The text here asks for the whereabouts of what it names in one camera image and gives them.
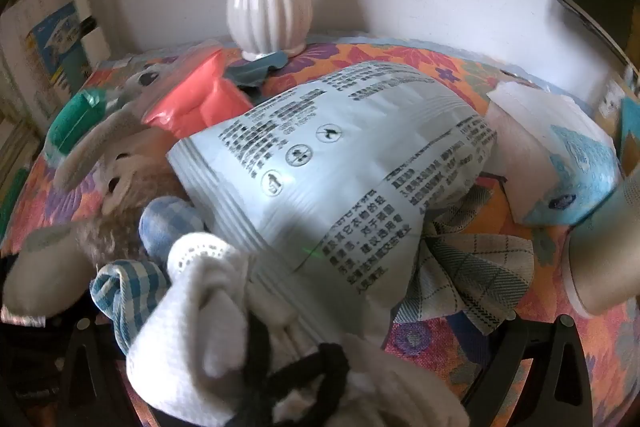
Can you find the blue gingham cloth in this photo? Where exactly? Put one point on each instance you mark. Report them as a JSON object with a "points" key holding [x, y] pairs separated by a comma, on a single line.
{"points": [[125, 292]]}

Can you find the grey plaid handkerchief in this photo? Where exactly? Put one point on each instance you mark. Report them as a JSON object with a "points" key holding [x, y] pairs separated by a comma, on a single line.
{"points": [[470, 267]]}

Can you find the floral tablecloth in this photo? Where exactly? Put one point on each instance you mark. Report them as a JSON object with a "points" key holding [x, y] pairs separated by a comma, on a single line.
{"points": [[430, 342]]}

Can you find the white waffle cloth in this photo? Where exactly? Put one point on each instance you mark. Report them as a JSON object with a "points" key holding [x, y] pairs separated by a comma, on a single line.
{"points": [[185, 347]]}

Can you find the orange-red packet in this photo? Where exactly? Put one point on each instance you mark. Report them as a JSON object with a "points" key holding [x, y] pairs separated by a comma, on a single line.
{"points": [[190, 97]]}

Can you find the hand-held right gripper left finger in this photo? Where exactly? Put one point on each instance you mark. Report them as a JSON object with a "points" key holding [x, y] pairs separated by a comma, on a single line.
{"points": [[100, 382]]}

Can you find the pale blue printed bag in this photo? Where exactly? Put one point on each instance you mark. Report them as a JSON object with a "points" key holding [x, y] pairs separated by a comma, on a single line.
{"points": [[350, 147]]}

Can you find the dark teal fabric leaf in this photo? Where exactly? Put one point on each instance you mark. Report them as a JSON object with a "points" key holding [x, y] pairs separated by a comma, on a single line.
{"points": [[255, 69]]}

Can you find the teal card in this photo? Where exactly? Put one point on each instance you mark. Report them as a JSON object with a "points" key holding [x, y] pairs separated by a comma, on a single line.
{"points": [[631, 127]]}

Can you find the row of books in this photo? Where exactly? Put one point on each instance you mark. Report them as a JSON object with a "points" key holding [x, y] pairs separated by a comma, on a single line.
{"points": [[55, 42]]}

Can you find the beige cylindrical container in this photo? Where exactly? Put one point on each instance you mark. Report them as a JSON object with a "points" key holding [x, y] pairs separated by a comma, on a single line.
{"points": [[607, 257]]}

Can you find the white box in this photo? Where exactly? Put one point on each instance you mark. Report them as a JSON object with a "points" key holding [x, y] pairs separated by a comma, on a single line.
{"points": [[97, 47]]}

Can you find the grey rabbit plush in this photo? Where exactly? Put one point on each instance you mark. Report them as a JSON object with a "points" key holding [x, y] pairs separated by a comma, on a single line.
{"points": [[135, 167]]}

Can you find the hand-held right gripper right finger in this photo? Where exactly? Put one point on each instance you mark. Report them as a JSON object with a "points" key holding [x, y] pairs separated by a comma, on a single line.
{"points": [[515, 342]]}

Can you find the tissue pack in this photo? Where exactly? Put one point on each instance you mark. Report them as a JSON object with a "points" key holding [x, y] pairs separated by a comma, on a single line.
{"points": [[575, 157]]}

